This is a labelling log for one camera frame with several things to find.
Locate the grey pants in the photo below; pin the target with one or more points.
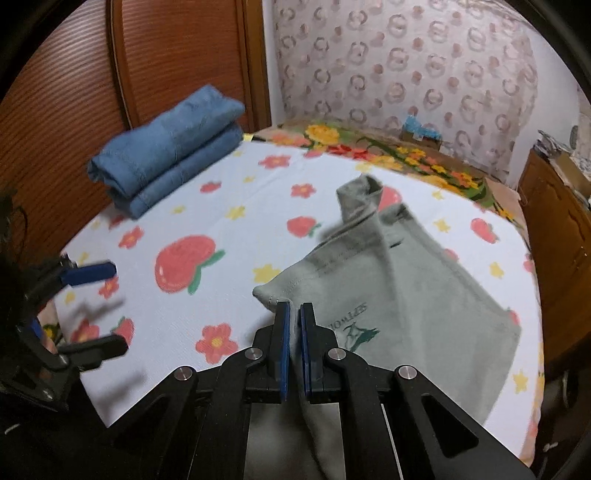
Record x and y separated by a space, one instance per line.
415 295

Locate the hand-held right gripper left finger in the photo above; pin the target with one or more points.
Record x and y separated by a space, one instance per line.
284 350

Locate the strawberry printed bed sheet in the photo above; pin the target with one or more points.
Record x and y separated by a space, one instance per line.
258 212

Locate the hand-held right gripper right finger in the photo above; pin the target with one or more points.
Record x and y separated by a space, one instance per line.
304 355

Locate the wooden slatted headboard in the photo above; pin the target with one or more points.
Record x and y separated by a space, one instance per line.
69 92

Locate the folded light blue jeans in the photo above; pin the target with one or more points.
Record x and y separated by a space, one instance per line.
171 134

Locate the floral blanket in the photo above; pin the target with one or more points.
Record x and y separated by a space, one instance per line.
415 159

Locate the wooden cabinet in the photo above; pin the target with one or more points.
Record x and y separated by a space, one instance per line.
554 240

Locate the small blue box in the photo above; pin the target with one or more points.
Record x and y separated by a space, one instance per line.
421 129

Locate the folded dark blue jeans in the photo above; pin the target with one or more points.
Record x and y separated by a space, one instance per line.
194 170

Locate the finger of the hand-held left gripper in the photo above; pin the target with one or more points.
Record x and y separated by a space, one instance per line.
90 273
99 347

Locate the cardboard box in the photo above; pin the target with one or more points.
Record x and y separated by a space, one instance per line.
565 161

